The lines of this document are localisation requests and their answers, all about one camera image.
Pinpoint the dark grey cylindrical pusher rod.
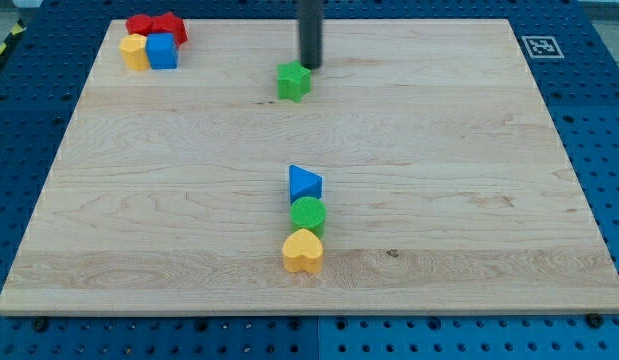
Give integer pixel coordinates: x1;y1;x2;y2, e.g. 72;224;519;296
297;0;323;70

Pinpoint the green star block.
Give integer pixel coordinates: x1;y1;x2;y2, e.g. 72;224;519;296
277;60;311;102

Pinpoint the red star block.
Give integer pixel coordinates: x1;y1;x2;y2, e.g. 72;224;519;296
150;12;188;48

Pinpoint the blue cube block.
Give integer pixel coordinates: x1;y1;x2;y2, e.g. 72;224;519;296
145;33;178;70

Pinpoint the red cylinder block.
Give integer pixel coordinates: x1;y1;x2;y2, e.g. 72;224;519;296
125;14;153;36

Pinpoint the blue triangle block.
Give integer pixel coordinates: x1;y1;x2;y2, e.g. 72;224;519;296
288;165;323;204

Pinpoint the yellow hexagon block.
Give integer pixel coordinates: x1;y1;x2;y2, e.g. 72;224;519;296
119;34;150;71

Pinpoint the green cylinder block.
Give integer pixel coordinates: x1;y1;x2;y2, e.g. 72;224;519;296
290;197;327;238

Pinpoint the light wooden board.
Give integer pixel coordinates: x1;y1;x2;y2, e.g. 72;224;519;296
0;19;619;317

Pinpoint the white fiducial marker tag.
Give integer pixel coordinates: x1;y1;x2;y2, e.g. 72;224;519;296
522;35;564;59

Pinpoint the yellow heart block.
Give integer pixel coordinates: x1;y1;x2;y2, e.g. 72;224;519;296
282;229;324;274

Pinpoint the yellow black hazard tape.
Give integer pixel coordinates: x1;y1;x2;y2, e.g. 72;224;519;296
0;17;27;69

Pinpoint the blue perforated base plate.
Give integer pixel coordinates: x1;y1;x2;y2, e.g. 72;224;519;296
0;1;619;359

